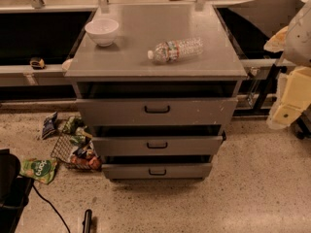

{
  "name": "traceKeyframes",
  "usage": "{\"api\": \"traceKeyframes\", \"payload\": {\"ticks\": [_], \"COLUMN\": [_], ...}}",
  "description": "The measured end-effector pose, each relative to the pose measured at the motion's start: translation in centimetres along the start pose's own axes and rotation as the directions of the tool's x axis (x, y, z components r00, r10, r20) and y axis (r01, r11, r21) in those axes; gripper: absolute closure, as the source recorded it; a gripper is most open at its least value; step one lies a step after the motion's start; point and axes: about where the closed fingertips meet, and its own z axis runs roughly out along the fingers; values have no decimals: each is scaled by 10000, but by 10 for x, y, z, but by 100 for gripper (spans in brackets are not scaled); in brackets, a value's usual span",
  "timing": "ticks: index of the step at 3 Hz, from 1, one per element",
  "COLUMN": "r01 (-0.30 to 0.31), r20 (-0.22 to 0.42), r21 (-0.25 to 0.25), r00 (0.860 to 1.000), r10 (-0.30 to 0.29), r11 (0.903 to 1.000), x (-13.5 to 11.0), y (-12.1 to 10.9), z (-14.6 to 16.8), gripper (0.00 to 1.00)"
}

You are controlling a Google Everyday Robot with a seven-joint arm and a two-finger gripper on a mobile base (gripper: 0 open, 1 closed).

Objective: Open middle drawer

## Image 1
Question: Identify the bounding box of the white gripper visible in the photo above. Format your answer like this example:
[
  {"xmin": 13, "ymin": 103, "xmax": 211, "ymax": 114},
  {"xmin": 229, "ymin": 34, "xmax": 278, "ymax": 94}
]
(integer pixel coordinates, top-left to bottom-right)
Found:
[{"xmin": 263, "ymin": 26, "xmax": 311, "ymax": 129}]

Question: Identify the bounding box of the grey drawer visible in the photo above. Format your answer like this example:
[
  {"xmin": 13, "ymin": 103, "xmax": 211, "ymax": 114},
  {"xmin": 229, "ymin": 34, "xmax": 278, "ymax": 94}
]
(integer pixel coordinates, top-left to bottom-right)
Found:
[
  {"xmin": 92, "ymin": 136, "xmax": 223, "ymax": 156},
  {"xmin": 102, "ymin": 163, "xmax": 212, "ymax": 180},
  {"xmin": 77, "ymin": 98, "xmax": 237, "ymax": 126}
]

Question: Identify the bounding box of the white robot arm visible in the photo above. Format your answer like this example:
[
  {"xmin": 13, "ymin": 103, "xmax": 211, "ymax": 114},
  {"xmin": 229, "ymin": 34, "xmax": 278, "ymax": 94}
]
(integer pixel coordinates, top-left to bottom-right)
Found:
[{"xmin": 263, "ymin": 0, "xmax": 311, "ymax": 129}]

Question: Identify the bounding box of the grey drawer cabinet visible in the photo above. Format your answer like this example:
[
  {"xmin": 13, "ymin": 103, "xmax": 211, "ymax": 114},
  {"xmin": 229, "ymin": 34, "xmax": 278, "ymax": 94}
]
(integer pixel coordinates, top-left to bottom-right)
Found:
[{"xmin": 64, "ymin": 2, "xmax": 248, "ymax": 182}]

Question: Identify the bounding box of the grey top drawer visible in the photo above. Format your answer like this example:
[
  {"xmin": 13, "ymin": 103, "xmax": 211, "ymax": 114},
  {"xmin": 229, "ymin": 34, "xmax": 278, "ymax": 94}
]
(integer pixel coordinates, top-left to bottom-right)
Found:
[{"xmin": 77, "ymin": 98, "xmax": 237, "ymax": 126}]

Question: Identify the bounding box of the grey bottom drawer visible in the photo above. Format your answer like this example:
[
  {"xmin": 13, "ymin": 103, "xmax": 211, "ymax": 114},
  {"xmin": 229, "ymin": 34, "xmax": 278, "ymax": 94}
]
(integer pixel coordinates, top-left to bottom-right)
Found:
[{"xmin": 102, "ymin": 163, "xmax": 212, "ymax": 180}]

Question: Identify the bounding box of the black stand tray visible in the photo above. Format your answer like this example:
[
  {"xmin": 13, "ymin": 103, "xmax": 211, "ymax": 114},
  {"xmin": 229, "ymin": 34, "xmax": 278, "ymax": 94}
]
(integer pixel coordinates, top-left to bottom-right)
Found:
[{"xmin": 219, "ymin": 0, "xmax": 304, "ymax": 116}]

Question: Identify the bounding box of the clear plastic water bottle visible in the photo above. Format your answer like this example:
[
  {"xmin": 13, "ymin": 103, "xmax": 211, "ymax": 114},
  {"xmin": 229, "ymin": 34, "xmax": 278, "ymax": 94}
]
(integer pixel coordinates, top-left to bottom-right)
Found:
[{"xmin": 147, "ymin": 37, "xmax": 203, "ymax": 63}]

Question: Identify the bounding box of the white ceramic bowl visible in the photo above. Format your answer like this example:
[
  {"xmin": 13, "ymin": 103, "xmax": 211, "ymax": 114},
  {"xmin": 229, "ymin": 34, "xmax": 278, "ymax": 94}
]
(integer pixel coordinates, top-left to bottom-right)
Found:
[{"xmin": 85, "ymin": 18, "xmax": 120, "ymax": 47}]

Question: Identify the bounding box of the red snack packet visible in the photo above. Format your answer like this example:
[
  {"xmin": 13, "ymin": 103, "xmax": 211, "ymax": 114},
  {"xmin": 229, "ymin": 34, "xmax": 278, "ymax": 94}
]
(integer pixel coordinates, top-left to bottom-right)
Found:
[{"xmin": 70, "ymin": 155, "xmax": 101, "ymax": 170}]

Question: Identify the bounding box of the green packet in basket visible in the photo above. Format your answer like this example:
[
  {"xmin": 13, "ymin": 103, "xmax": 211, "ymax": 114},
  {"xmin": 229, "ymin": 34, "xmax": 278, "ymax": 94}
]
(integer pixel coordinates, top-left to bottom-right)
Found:
[{"xmin": 62, "ymin": 116, "xmax": 85, "ymax": 134}]

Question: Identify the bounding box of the yellow tape measure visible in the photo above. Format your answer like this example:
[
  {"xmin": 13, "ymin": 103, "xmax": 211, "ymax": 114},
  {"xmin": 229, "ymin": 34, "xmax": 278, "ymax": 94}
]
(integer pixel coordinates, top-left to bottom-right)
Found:
[{"xmin": 29, "ymin": 57, "xmax": 45, "ymax": 70}]

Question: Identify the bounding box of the blue snack bag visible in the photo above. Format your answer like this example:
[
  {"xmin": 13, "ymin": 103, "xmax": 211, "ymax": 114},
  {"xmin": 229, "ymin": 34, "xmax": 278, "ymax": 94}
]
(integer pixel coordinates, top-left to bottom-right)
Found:
[{"xmin": 42, "ymin": 112, "xmax": 58, "ymax": 139}]

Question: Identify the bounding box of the green snack bag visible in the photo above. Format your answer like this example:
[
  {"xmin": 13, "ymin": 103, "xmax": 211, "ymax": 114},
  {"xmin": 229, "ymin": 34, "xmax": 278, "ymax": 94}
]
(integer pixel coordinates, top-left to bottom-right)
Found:
[{"xmin": 19, "ymin": 158, "xmax": 57, "ymax": 184}]

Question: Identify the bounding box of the black handle object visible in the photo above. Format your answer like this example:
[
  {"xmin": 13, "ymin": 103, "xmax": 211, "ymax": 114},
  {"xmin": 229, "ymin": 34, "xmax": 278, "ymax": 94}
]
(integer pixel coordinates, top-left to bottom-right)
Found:
[{"xmin": 83, "ymin": 209, "xmax": 92, "ymax": 233}]

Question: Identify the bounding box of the black cable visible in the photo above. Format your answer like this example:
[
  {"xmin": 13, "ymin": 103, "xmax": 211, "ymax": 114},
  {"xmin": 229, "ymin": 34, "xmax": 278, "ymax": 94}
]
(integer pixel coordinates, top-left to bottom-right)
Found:
[{"xmin": 32, "ymin": 183, "xmax": 72, "ymax": 233}]

